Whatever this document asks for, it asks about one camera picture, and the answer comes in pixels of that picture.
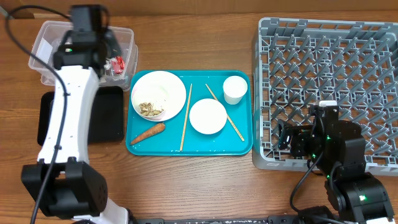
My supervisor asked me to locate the red snack wrapper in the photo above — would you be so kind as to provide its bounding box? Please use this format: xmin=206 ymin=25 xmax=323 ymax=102
xmin=110 ymin=56 xmax=125 ymax=75

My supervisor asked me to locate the white paper cup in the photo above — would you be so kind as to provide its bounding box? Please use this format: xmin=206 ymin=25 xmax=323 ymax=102
xmin=223 ymin=76 xmax=248 ymax=105

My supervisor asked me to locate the white bowl with food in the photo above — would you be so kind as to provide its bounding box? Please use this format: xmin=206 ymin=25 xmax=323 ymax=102
xmin=132 ymin=85 xmax=169 ymax=119

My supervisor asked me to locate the white upturned bowl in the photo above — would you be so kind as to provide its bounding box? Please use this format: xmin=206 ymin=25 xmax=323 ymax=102
xmin=189 ymin=98 xmax=227 ymax=135

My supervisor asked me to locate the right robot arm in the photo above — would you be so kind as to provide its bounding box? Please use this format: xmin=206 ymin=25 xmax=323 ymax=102
xmin=278 ymin=120 xmax=394 ymax=223

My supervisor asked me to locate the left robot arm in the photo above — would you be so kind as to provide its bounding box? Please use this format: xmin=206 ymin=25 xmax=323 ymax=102
xmin=21 ymin=28 xmax=134 ymax=223

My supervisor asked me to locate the clear plastic waste bin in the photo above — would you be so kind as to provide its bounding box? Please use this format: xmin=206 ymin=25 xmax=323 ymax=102
xmin=28 ymin=21 xmax=138 ymax=91

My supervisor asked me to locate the grey dishwasher rack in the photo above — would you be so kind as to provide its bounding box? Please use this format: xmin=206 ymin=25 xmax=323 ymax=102
xmin=252 ymin=17 xmax=397 ymax=176

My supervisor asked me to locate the right wooden chopstick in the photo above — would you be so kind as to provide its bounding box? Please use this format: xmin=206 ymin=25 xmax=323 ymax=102
xmin=205 ymin=84 xmax=245 ymax=142

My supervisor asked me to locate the wooden chopstick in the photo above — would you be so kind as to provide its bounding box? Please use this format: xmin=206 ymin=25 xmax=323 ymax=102
xmin=205 ymin=84 xmax=245 ymax=142
xmin=180 ymin=83 xmax=193 ymax=152

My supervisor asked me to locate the teal serving tray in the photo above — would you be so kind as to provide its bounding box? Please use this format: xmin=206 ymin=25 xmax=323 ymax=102
xmin=126 ymin=70 xmax=253 ymax=156

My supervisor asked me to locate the black tray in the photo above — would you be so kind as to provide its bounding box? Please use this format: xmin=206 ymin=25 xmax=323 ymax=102
xmin=37 ymin=86 xmax=124 ymax=146

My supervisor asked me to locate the white plate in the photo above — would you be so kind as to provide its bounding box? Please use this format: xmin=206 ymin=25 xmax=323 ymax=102
xmin=131 ymin=71 xmax=187 ymax=121

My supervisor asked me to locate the left wooden chopstick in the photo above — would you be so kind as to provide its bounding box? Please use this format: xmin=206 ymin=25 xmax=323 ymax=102
xmin=180 ymin=83 xmax=193 ymax=152

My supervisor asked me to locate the orange carrot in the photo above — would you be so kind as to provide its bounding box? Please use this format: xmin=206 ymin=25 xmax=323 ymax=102
xmin=130 ymin=123 xmax=165 ymax=146

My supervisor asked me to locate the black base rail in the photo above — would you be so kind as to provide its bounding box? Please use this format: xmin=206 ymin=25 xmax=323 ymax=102
xmin=137 ymin=215 xmax=300 ymax=224

